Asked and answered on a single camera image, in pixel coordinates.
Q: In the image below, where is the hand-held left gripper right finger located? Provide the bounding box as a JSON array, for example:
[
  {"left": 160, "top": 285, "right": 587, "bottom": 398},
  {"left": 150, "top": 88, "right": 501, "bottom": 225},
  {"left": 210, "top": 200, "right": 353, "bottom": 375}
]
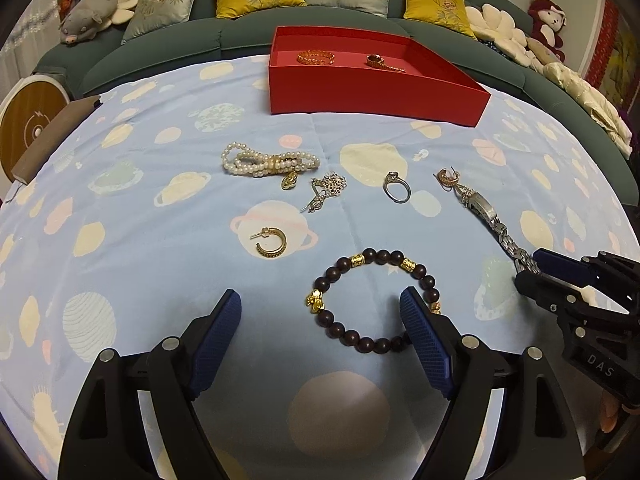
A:
[{"left": 398, "top": 286, "right": 586, "bottom": 480}]

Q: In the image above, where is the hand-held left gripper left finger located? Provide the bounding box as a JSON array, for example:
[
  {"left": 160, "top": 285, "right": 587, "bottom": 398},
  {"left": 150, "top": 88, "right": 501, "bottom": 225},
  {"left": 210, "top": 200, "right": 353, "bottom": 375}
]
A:
[{"left": 57, "top": 288, "right": 243, "bottom": 480}]

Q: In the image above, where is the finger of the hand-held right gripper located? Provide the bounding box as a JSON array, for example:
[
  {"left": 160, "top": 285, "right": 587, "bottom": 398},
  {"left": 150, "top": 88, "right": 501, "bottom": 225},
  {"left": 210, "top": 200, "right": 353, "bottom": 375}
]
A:
[
  {"left": 515, "top": 271, "right": 593, "bottom": 316},
  {"left": 532, "top": 248, "right": 640, "bottom": 312}
]

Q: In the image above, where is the silver wrist watch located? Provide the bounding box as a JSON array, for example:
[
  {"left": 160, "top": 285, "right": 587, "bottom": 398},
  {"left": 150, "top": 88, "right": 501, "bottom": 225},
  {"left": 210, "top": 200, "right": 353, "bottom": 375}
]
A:
[{"left": 460, "top": 186, "right": 543, "bottom": 276}]

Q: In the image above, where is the gold hoop earring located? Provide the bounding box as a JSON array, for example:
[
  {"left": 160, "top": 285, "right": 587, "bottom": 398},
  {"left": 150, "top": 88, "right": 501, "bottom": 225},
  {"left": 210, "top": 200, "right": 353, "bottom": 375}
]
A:
[{"left": 250, "top": 226, "right": 288, "bottom": 259}]

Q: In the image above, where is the dark wooden bead bracelet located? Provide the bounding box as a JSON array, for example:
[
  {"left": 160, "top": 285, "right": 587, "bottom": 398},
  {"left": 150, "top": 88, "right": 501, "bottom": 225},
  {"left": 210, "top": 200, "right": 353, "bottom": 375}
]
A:
[{"left": 306, "top": 248, "right": 443, "bottom": 353}]

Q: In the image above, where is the rose gold earring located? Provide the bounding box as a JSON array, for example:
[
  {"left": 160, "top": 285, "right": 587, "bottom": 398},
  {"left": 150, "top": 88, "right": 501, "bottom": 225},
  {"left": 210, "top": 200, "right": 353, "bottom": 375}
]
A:
[{"left": 434, "top": 167, "right": 462, "bottom": 192}]

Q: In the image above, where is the silver ring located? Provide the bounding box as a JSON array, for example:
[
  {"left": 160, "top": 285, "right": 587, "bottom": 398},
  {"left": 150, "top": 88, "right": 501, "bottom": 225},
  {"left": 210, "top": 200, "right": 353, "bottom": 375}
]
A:
[{"left": 382, "top": 171, "right": 412, "bottom": 204}]

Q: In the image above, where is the white pearl bracelet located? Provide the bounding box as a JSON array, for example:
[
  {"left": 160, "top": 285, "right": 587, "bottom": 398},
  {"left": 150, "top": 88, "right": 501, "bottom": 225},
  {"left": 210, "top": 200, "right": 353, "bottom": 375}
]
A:
[{"left": 221, "top": 143, "right": 321, "bottom": 179}]

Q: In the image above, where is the red cardboard box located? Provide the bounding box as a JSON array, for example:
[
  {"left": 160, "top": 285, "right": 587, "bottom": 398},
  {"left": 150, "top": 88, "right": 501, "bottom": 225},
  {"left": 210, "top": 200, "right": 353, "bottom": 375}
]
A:
[{"left": 268, "top": 25, "right": 492, "bottom": 128}]

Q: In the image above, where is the blue planet print blanket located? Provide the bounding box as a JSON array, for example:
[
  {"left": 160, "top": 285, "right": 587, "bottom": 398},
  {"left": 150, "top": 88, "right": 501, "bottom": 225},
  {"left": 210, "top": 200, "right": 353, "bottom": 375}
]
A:
[{"left": 0, "top": 52, "right": 640, "bottom": 480}]

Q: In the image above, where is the cream folded blanket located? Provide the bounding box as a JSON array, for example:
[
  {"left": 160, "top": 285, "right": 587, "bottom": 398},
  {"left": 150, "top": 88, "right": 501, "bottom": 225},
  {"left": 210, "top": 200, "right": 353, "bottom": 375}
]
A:
[{"left": 542, "top": 60, "right": 633, "bottom": 158}]

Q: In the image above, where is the beige small cushion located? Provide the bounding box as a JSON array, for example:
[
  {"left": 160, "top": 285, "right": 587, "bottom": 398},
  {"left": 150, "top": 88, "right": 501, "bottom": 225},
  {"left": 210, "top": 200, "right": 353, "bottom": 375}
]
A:
[{"left": 525, "top": 37, "right": 557, "bottom": 68}]

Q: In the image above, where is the red monkey plush toy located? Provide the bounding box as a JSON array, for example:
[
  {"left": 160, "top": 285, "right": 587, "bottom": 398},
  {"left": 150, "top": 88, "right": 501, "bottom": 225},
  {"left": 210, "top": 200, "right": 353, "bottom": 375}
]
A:
[{"left": 527, "top": 0, "right": 568, "bottom": 63}]

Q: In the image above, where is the white flower shaped cushion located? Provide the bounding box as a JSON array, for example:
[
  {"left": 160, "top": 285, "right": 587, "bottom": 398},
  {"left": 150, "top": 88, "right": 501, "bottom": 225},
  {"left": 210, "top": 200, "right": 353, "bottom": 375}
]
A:
[{"left": 465, "top": 4, "right": 528, "bottom": 61}]

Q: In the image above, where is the brown notebook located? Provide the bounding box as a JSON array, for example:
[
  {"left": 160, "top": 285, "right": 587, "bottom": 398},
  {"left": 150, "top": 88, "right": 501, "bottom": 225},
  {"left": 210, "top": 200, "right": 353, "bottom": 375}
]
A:
[{"left": 10, "top": 95, "right": 103, "bottom": 183}]

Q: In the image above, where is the white round device wooden disc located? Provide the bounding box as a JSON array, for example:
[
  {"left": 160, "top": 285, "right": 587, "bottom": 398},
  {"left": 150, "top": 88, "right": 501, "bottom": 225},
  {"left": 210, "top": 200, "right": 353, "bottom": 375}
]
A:
[{"left": 0, "top": 71, "right": 71, "bottom": 201}]

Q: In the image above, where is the dark green sofa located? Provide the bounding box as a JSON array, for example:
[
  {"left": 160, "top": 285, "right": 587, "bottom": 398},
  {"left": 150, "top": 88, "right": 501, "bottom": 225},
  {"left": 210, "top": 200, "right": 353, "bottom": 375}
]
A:
[{"left": 37, "top": 0, "right": 640, "bottom": 206}]

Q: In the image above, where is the grey pig plush toy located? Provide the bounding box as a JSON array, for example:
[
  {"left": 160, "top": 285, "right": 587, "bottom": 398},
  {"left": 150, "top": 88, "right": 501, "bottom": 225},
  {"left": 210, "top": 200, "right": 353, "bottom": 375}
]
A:
[{"left": 59, "top": 0, "right": 121, "bottom": 47}]

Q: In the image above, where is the white sheer curtain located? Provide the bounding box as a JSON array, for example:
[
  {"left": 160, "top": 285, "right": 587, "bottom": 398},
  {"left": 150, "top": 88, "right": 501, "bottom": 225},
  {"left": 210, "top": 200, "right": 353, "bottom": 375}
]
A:
[{"left": 0, "top": 0, "right": 68, "bottom": 61}]

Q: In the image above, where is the red wall hanging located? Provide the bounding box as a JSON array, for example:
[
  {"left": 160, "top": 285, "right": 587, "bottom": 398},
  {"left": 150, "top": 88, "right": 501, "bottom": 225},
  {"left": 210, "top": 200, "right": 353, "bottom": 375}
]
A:
[{"left": 582, "top": 0, "right": 640, "bottom": 111}]

